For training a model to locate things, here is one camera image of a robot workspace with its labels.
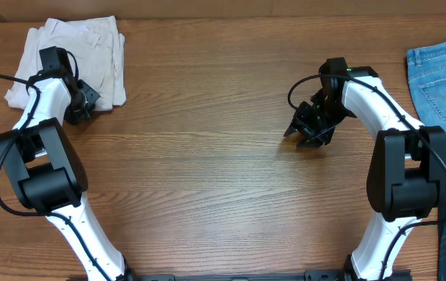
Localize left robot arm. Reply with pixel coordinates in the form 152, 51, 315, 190
0, 46, 135, 280

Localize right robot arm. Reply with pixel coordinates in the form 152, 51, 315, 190
284, 57, 446, 280

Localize beige shorts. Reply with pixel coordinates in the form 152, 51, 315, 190
15, 16, 127, 111

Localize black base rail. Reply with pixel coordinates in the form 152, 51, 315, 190
129, 269, 413, 281

